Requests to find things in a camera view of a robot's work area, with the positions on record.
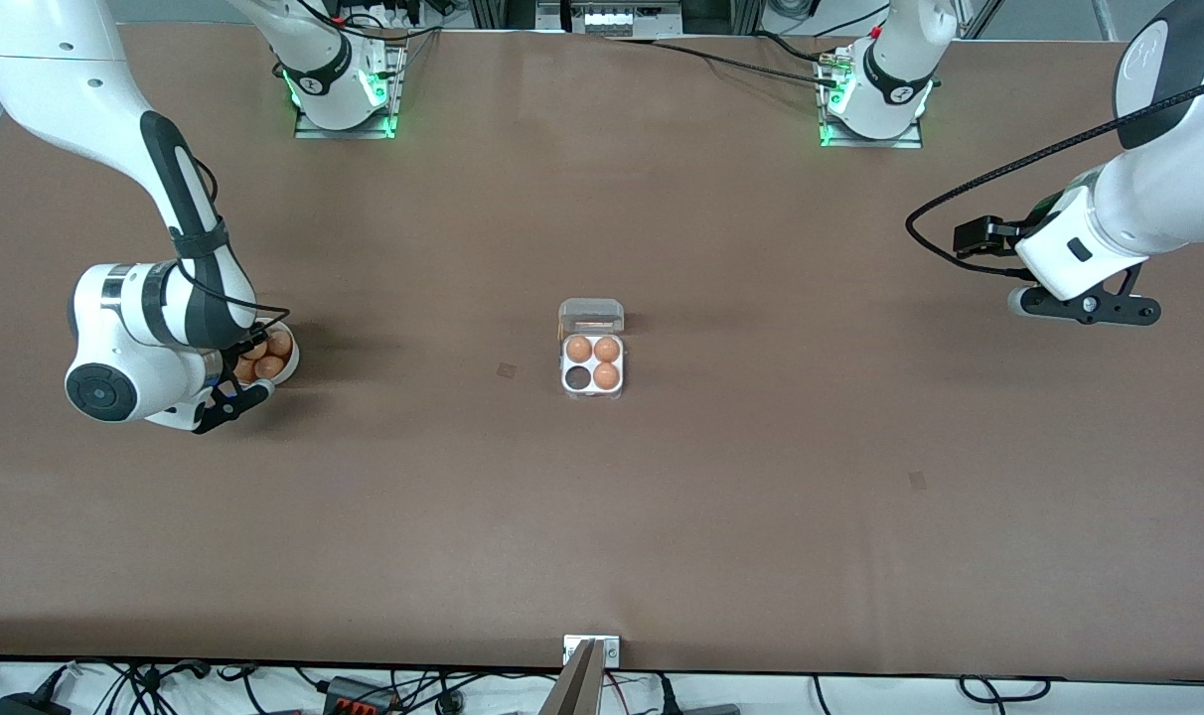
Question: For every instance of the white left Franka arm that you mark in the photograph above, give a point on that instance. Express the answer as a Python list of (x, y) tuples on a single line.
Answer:
[(1173, 189)]

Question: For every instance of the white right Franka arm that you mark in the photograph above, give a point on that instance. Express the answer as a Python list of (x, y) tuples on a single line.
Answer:
[(56, 70)]

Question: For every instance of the metal table clamp bracket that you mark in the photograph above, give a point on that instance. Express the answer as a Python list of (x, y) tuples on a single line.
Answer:
[(612, 650)]

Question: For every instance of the aluminium frame strut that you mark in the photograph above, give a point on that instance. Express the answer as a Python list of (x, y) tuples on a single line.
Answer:
[(1105, 20)]

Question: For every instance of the white round bowl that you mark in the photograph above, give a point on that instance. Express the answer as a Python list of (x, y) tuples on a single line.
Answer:
[(292, 369)]

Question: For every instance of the dark metal frame post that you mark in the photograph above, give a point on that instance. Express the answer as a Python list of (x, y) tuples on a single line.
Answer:
[(503, 12)]

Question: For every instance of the brown egg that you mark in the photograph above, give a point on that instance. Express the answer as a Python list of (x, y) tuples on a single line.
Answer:
[(244, 370), (606, 375), (269, 366), (579, 349), (255, 351), (280, 344), (607, 349)]

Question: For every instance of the clear plastic egg carton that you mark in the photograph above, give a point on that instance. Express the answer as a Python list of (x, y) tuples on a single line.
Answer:
[(592, 318)]

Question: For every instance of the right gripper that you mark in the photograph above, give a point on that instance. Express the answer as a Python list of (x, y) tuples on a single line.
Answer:
[(232, 369)]

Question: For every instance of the brown camera mount beam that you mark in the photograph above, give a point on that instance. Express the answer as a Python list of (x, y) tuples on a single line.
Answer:
[(577, 690)]

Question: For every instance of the black adapter with orange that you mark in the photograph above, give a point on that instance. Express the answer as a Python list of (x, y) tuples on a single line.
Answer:
[(354, 692)]

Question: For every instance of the black power adapter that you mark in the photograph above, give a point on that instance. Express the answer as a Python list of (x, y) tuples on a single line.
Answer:
[(26, 707)]

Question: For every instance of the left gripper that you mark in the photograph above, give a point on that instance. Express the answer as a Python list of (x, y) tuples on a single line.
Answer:
[(979, 237)]

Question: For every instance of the grey control box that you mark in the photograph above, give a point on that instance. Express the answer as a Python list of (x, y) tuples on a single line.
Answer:
[(612, 18)]

